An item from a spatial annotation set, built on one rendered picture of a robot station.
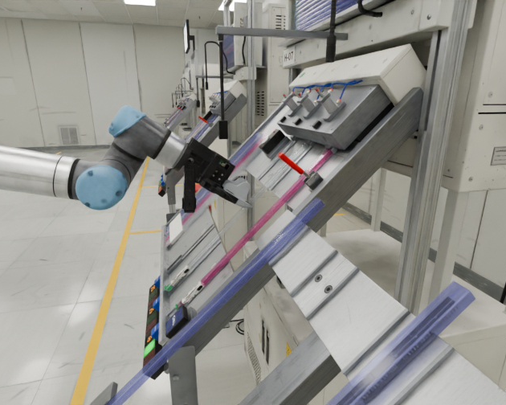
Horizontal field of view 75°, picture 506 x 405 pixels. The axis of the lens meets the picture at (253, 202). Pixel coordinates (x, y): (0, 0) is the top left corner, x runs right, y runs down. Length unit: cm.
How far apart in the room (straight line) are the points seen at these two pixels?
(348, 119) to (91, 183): 48
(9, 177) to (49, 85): 910
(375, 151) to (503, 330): 68
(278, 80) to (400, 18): 142
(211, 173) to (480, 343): 85
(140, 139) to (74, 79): 890
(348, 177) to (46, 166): 54
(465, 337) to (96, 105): 915
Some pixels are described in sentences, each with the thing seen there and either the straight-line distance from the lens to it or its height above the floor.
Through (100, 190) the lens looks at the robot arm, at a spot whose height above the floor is 105.
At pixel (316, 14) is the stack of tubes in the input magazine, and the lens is 104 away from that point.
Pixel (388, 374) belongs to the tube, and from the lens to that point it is 27.
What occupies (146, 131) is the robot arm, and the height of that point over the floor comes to 113.
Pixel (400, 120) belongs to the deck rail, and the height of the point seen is 116.
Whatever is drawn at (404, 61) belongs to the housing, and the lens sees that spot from 73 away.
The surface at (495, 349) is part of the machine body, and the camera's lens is 120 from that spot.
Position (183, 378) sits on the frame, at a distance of 71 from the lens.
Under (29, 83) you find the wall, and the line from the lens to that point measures 987.
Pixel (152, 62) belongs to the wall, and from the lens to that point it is 942.
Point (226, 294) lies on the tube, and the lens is 45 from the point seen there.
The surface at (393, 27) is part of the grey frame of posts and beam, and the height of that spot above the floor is 133.
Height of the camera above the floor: 119
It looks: 17 degrees down
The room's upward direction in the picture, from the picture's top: straight up
